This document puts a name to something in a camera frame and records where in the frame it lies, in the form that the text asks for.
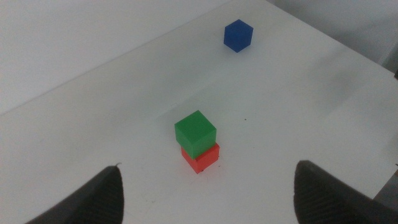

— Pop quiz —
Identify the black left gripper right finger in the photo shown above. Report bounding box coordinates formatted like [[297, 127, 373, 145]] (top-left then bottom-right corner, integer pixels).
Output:
[[293, 159, 398, 224]]

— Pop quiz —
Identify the blue cube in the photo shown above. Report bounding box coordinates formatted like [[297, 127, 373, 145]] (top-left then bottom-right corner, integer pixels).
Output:
[[223, 19, 254, 54]]

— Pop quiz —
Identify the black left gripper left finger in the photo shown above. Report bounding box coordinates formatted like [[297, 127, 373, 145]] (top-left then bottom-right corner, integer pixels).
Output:
[[24, 164, 126, 224]]

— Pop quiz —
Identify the green cube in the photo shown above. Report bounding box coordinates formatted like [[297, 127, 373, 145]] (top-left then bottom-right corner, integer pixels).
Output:
[[174, 110, 217, 161]]

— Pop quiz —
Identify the red cube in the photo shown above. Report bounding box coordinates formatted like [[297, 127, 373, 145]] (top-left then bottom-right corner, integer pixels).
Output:
[[180, 142, 221, 175]]

